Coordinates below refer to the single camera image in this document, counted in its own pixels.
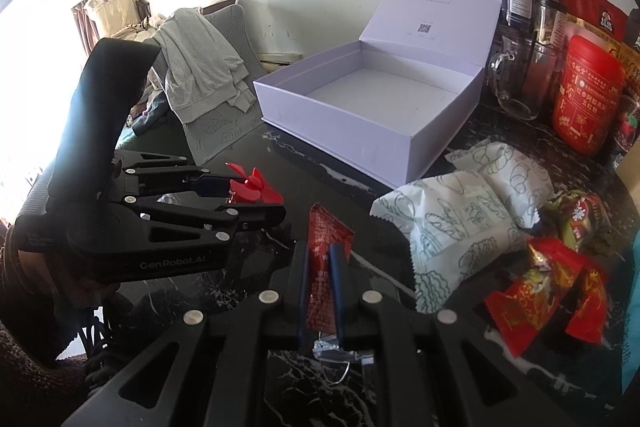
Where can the grey garment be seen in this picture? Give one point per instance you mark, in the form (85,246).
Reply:
(200,62)

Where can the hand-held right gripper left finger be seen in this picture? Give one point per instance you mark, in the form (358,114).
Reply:
(301,297)

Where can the glass mug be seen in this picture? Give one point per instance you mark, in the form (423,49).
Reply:
(507,67)

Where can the clear glass jar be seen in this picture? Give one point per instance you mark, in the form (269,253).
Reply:
(547,19)

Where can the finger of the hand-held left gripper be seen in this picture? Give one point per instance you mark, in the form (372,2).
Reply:
(200,219)
(215,182)

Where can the black oatmeal bag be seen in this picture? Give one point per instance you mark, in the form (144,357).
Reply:
(634,29)

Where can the glass tumbler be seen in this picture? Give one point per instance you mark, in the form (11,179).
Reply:
(540,82)

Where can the red twisted candy wrapper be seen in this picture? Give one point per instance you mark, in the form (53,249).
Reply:
(257,189)

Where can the clear plastic scrap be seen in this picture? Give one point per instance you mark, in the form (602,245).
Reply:
(345,349)

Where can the white bread packet green print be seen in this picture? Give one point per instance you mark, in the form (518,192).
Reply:
(450,227)

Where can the red oatmeal bag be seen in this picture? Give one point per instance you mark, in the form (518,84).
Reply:
(590,7)

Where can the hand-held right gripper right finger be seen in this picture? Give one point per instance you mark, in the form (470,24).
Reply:
(336,297)

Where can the green red snack packet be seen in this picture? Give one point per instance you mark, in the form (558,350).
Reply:
(580,219)

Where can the person's left hand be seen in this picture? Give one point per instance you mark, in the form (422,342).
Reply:
(80,289)

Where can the blue plastic bag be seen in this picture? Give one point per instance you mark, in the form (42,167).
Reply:
(631,332)

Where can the silver white snack packet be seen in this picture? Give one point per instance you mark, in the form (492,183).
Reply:
(510,172)

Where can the red canister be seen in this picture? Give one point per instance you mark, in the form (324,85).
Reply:
(587,97)

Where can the red gold candy packet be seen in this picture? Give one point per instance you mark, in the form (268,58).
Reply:
(530,302)
(592,302)

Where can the red berry packet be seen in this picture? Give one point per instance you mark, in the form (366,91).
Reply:
(629,127)

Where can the lavender gift box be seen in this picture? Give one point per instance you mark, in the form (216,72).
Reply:
(380,107)

